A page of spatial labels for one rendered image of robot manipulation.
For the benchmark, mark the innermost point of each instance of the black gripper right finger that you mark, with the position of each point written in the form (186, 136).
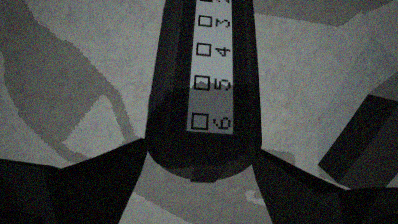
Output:
(293, 196)

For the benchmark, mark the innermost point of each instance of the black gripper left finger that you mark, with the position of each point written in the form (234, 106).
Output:
(94, 191)

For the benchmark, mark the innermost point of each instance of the dark grey controller unit with green rocker switches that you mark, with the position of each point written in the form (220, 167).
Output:
(204, 114)

